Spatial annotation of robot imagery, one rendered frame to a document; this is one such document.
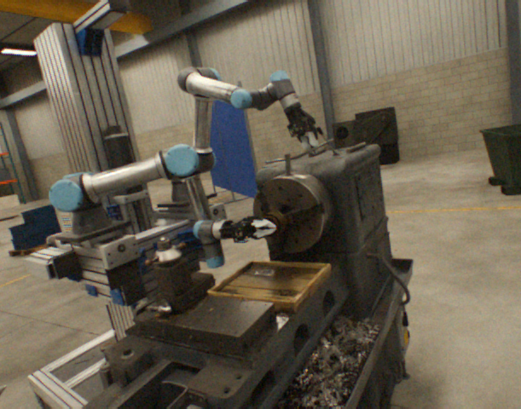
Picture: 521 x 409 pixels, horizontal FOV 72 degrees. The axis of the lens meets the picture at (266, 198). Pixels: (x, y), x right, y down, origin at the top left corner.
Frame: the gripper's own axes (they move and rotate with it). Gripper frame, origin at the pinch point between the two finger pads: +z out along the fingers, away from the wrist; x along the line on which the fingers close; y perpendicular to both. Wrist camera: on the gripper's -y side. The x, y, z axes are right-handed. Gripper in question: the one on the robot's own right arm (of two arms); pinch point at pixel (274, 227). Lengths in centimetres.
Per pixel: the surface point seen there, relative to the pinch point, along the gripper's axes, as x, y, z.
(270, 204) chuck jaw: 6.0, -9.3, -5.8
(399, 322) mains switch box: -71, -62, 22
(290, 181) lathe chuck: 13.3, -15.0, 1.2
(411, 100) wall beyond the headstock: 47, -1004, -135
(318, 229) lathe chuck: -6.1, -15.2, 9.7
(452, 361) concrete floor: -108, -90, 40
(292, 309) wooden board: -20.1, 19.2, 14.2
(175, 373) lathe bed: -24, 50, -6
